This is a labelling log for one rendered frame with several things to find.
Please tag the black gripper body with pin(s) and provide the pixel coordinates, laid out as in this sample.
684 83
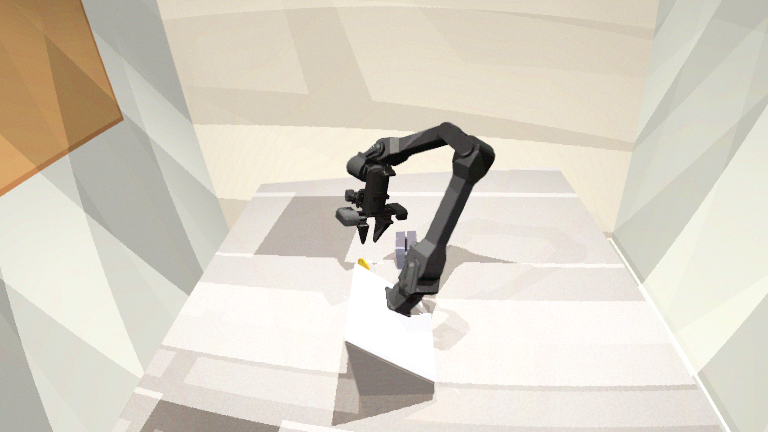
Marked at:
373 206

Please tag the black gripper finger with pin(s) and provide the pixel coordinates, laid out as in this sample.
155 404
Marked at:
380 227
363 230

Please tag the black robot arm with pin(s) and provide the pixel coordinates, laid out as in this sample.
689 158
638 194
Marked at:
425 260

